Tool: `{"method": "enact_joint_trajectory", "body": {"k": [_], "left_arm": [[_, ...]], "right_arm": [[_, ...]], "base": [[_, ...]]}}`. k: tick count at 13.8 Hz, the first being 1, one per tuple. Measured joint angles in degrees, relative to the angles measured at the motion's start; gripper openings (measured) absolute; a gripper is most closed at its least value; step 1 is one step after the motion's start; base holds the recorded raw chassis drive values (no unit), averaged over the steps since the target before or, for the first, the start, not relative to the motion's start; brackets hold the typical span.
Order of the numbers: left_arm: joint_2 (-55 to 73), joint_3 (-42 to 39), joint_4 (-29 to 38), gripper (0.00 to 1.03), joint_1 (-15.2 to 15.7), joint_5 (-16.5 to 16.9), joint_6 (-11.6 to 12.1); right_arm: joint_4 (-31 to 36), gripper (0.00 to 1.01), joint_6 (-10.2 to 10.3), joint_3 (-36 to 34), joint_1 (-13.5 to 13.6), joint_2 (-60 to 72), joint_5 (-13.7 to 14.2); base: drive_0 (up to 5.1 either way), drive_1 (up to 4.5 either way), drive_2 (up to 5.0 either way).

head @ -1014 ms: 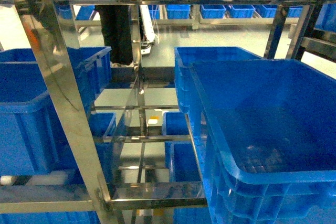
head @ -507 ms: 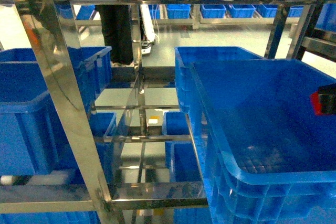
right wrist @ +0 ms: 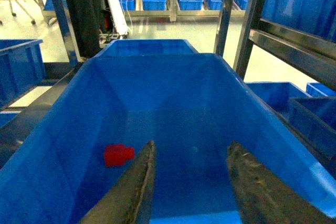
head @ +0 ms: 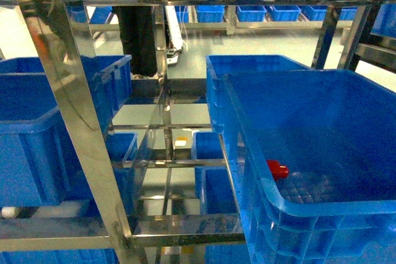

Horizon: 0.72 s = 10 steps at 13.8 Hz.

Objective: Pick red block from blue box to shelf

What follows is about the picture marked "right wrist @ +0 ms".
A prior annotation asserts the blue crate on cart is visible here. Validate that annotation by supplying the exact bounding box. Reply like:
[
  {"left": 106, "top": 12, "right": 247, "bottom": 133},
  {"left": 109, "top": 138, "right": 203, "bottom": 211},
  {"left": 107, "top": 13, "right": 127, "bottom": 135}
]
[
  {"left": 1, "top": 54, "right": 335, "bottom": 223},
  {"left": 95, "top": 39, "right": 198, "bottom": 58}
]

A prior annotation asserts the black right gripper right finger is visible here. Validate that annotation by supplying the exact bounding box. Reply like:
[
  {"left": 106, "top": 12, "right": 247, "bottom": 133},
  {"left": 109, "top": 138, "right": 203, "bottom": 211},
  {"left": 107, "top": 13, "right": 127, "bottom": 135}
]
[{"left": 226, "top": 141, "right": 335, "bottom": 223}]

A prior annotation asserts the rear blue crate on cart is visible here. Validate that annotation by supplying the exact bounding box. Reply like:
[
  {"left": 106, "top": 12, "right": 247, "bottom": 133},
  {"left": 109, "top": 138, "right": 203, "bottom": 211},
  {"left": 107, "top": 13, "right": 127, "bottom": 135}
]
[{"left": 95, "top": 39, "right": 198, "bottom": 58}]

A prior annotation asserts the red one-stud toy block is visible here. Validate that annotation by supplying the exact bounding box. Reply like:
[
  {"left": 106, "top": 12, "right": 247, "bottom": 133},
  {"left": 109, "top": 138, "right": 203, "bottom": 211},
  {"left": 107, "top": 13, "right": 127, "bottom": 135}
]
[{"left": 103, "top": 144, "right": 135, "bottom": 167}]

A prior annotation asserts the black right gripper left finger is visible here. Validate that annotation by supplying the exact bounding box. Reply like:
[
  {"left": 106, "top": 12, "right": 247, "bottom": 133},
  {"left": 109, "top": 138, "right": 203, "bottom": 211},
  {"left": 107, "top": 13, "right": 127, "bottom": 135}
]
[{"left": 79, "top": 140, "right": 157, "bottom": 223}]

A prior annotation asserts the stainless steel shelf cart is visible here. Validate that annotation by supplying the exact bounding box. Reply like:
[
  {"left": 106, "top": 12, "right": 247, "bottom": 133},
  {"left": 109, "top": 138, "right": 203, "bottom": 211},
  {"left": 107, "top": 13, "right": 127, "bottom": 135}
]
[{"left": 0, "top": 0, "right": 336, "bottom": 172}]

